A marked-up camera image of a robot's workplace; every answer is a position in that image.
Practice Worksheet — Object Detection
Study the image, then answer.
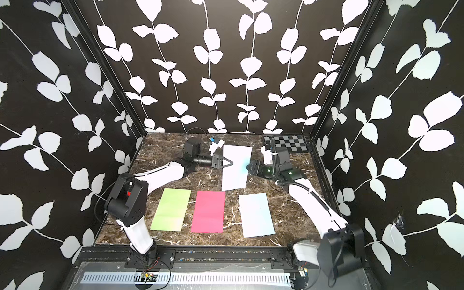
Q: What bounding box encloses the light blue paper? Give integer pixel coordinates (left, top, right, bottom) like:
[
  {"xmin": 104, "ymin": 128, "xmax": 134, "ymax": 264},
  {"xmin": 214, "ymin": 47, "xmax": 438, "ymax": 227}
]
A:
[
  {"xmin": 221, "ymin": 145, "xmax": 252, "ymax": 192},
  {"xmin": 239, "ymin": 193, "xmax": 275, "ymax": 238}
]

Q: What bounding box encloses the pink paper sheet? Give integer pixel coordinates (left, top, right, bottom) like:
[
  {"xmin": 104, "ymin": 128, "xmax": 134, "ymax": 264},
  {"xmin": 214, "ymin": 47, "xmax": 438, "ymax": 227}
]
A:
[{"xmin": 191, "ymin": 191, "xmax": 225, "ymax": 233}]

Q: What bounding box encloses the yellow-green paper sheet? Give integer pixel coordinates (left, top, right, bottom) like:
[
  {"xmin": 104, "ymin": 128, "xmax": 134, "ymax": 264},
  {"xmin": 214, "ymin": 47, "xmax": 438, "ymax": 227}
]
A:
[{"xmin": 150, "ymin": 188, "xmax": 192, "ymax": 232}]

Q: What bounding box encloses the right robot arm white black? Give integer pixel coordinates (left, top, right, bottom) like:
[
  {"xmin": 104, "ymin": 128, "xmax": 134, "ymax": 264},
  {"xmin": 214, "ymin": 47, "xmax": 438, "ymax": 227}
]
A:
[{"xmin": 246, "ymin": 145, "xmax": 366, "ymax": 281}]

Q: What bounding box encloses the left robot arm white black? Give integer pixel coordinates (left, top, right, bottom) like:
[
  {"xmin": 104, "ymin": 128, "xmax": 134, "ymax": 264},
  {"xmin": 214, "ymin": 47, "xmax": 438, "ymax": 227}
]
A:
[{"xmin": 104, "ymin": 137, "xmax": 234, "ymax": 255}]

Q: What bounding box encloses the checkerboard calibration board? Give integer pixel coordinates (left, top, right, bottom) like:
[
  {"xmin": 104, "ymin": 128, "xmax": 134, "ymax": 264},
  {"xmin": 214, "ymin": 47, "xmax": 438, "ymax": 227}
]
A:
[{"xmin": 262, "ymin": 135, "xmax": 309, "ymax": 153}]

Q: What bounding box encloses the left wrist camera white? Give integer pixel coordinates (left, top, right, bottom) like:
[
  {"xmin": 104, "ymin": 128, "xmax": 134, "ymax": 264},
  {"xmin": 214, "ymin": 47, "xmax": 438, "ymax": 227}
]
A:
[{"xmin": 209, "ymin": 137, "xmax": 225, "ymax": 156}]

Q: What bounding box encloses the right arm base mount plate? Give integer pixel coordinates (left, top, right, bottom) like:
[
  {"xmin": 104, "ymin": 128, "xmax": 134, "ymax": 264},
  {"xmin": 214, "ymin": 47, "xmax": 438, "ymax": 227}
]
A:
[{"xmin": 269, "ymin": 248, "xmax": 302, "ymax": 270}]

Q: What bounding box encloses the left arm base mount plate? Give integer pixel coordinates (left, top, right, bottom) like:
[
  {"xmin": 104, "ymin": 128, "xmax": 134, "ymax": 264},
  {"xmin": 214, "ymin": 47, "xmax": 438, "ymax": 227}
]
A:
[{"xmin": 124, "ymin": 248, "xmax": 176, "ymax": 271}]

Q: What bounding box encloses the white perforated rail strip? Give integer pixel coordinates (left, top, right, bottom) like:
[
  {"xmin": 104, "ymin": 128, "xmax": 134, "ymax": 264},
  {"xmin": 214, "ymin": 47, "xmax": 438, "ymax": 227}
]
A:
[{"xmin": 78, "ymin": 271, "xmax": 291, "ymax": 286}]

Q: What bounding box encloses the small electronics board with wires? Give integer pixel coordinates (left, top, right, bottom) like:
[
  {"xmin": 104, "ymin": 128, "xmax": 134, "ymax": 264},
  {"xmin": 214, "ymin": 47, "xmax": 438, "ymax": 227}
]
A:
[{"xmin": 134, "ymin": 272, "xmax": 158, "ymax": 285}]

